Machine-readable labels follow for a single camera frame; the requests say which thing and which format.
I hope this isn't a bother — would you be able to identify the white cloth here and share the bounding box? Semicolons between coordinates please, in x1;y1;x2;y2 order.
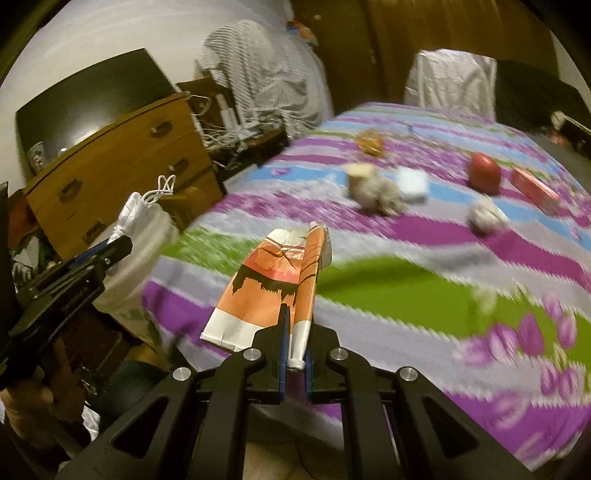
107;174;176;244

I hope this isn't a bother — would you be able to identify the white tissue ball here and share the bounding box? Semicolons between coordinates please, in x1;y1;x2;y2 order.
467;196;508;235

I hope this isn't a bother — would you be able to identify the person's left hand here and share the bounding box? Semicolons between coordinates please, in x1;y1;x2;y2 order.
1;339;86;448

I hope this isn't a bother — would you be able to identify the white plastic bucket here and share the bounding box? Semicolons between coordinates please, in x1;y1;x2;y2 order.
93;204;179;331

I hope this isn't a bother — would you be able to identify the printed drinking cup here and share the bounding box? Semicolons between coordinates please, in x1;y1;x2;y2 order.
27;142;48;174

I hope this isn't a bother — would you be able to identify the black television screen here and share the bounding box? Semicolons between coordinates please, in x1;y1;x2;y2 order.
15;49;175;165

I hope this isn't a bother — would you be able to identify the striped floral bedsheet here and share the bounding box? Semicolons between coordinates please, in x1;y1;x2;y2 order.
143;103;590;470

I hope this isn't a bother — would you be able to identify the wooden chest of drawers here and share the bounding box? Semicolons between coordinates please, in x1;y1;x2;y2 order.
24;94;222;259

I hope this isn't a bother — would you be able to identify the white folded tissue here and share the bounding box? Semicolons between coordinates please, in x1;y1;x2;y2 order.
396;167;430;203

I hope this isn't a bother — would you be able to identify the red apple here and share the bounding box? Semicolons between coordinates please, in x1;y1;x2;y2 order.
468;152;502;195

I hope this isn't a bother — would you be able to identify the red rectangular packet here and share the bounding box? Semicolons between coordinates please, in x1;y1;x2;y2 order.
511;168;560;216

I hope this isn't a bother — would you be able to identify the small orange snack wrapper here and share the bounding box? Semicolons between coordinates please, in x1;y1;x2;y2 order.
356;129;385;157

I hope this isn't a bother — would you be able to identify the striped white hanging garment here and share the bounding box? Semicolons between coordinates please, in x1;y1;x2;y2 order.
198;20;334;138

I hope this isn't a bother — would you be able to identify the dark wooden wardrobe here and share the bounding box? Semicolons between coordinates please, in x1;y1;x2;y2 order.
290;0;558;113

